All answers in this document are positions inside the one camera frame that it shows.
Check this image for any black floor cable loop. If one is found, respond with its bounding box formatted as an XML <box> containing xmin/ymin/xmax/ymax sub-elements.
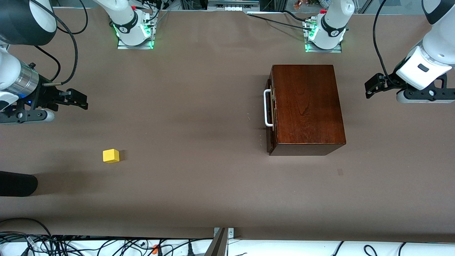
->
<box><xmin>0</xmin><ymin>218</ymin><xmax>53</xmax><ymax>238</ymax></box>

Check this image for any long black table cable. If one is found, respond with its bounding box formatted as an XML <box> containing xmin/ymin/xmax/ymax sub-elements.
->
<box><xmin>247</xmin><ymin>13</ymin><xmax>313</xmax><ymax>31</ymax></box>

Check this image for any short black table cable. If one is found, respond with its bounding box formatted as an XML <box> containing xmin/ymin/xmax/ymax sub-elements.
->
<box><xmin>283</xmin><ymin>10</ymin><xmax>313</xmax><ymax>22</ymax></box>

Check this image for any wooden drawer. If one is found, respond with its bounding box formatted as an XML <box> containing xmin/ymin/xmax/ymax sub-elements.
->
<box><xmin>267</xmin><ymin>76</ymin><xmax>277</xmax><ymax>146</ymax></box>

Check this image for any black cylindrical object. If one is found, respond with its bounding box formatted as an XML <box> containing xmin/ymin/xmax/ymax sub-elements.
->
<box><xmin>0</xmin><ymin>171</ymin><xmax>38</xmax><ymax>197</ymax></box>

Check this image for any silver metal bracket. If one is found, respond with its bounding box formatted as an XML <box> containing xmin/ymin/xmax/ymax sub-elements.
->
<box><xmin>213</xmin><ymin>228</ymin><xmax>235</xmax><ymax>239</ymax></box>

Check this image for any yellow block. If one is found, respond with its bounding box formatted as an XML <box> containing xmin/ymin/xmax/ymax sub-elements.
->
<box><xmin>103</xmin><ymin>149</ymin><xmax>120</xmax><ymax>164</ymax></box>

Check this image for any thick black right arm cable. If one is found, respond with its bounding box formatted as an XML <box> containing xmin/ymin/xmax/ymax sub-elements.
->
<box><xmin>30</xmin><ymin>0</ymin><xmax>79</xmax><ymax>87</ymax></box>

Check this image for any white power strip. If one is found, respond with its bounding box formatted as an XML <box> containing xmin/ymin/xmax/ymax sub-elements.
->
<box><xmin>207</xmin><ymin>0</ymin><xmax>261</xmax><ymax>12</ymax></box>

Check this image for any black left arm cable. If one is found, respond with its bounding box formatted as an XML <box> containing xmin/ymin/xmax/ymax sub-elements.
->
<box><xmin>373</xmin><ymin>0</ymin><xmax>391</xmax><ymax>79</ymax></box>

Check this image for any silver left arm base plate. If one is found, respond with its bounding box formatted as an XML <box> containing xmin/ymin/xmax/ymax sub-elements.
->
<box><xmin>304</xmin><ymin>41</ymin><xmax>343</xmax><ymax>53</ymax></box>

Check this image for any thin black looping cable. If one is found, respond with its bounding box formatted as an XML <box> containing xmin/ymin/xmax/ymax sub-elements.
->
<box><xmin>53</xmin><ymin>0</ymin><xmax>89</xmax><ymax>35</ymax></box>

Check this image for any aluminium frame profile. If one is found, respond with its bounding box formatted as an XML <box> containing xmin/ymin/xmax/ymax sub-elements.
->
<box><xmin>355</xmin><ymin>0</ymin><xmax>378</xmax><ymax>15</ymax></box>

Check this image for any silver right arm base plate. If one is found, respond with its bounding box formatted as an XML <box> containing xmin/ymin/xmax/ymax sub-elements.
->
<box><xmin>117</xmin><ymin>36</ymin><xmax>155</xmax><ymax>50</ymax></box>

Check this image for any grey metal post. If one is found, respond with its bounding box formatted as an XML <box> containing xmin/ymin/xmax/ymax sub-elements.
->
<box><xmin>204</xmin><ymin>228</ymin><xmax>229</xmax><ymax>256</ymax></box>

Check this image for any white metal drawer handle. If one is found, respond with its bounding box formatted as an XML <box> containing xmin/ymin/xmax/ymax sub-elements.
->
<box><xmin>264</xmin><ymin>89</ymin><xmax>275</xmax><ymax>127</ymax></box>

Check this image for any dark brown wooden cabinet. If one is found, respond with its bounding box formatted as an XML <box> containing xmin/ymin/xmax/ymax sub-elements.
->
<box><xmin>267</xmin><ymin>64</ymin><xmax>347</xmax><ymax>156</ymax></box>

